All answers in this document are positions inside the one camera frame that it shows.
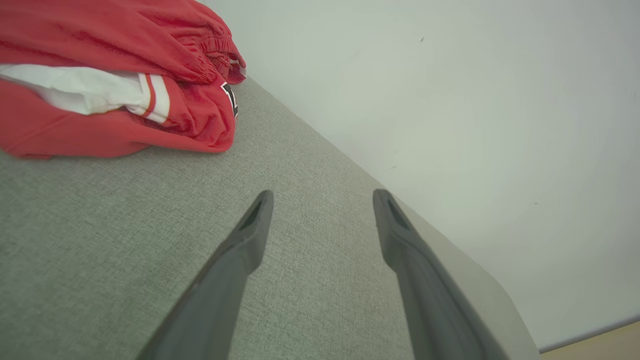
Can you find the red Bulls 23 jersey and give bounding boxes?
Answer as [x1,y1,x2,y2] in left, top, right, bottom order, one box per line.
[0,64,239,160]

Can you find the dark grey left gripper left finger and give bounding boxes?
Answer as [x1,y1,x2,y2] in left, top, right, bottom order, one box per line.
[137,190,275,360]

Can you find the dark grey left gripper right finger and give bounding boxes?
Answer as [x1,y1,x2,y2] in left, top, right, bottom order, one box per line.
[372,188,509,360]

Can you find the red shorts with white trim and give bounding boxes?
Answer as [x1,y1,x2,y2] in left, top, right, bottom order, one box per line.
[0,0,247,85]

